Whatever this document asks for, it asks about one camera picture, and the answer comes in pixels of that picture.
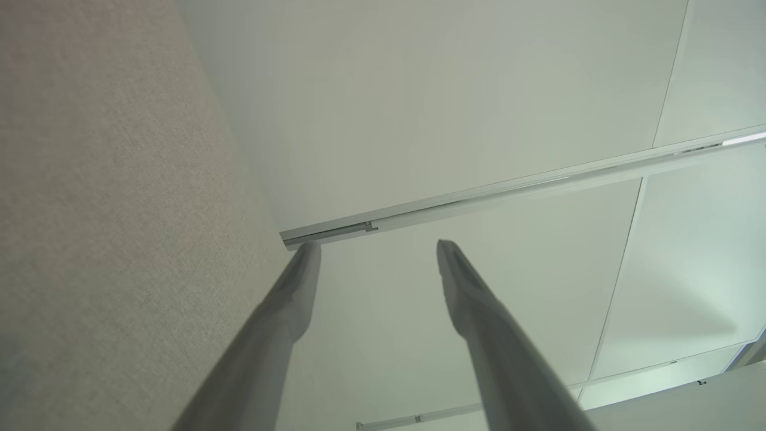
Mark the long aluminium rail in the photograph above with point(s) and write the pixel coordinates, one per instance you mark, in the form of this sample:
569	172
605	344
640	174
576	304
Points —
479	200

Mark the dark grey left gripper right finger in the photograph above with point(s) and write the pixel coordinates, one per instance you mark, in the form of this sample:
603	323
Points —
508	377

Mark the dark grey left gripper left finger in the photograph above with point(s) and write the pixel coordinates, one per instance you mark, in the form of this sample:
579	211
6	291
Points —
251	371

